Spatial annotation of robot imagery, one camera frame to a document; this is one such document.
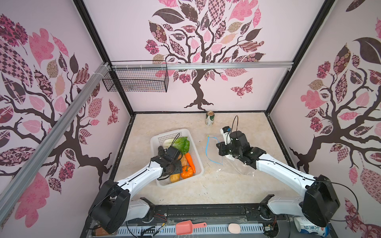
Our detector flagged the white plastic perforated basket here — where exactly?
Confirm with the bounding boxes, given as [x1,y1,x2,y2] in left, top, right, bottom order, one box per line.
[150,129,204,188]

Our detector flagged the aluminium rail wall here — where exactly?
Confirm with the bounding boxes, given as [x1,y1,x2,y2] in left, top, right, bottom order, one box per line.
[112,61,294,70]
[1,62,110,222]

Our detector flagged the brown wrinkled bread toy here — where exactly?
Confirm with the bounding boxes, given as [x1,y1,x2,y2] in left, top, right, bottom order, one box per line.
[180,155,188,167]

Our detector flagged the clear zip top bag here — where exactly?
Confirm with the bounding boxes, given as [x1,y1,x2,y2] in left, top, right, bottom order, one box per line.
[204,135,254,178]

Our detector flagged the white slotted cable duct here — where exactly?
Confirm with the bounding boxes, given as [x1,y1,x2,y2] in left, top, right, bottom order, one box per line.
[115,224,265,237]

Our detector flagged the green beverage can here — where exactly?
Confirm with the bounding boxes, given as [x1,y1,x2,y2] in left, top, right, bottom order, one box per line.
[205,111,215,126]

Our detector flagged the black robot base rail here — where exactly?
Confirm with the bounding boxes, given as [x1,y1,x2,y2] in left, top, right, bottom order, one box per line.
[80,194,290,238]

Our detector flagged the aluminium rail back wall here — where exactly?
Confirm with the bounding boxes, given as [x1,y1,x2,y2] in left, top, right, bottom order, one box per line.
[112,61,294,70]

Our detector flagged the yellow potato toy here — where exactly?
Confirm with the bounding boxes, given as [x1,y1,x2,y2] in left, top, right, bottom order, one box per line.
[170,174,181,183]

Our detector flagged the green lettuce toy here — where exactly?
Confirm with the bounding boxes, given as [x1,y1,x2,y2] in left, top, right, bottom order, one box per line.
[162,137,190,154]

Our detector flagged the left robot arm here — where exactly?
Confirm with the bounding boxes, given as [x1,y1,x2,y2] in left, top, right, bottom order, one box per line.
[88,146,182,234]

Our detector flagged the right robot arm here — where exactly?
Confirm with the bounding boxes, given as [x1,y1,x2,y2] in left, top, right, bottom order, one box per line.
[216,127,340,227]

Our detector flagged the aluminium rail left wall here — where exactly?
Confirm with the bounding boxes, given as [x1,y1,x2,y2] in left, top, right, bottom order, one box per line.
[1,62,110,222]

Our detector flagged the white blue yogurt cup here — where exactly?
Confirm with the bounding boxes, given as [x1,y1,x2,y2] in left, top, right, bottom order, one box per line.
[294,217,330,238]

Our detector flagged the orange carrot toy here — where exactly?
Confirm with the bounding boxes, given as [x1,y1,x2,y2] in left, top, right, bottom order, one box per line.
[185,153,196,174]

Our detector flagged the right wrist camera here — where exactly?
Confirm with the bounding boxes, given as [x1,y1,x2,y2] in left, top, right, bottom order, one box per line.
[220,126,232,145]

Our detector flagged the beige oval sponge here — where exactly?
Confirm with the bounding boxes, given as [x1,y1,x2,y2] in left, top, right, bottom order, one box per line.
[228,223,241,234]

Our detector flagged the black wire wall basket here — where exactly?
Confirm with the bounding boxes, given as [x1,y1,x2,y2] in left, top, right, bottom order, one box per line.
[102,59,169,93]

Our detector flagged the orange pumpkin toy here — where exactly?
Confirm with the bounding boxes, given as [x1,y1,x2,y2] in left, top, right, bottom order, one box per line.
[181,166,194,179]

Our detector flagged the pink plastic scoop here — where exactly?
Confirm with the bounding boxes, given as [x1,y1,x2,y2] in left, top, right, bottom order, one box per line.
[175,220,207,236]

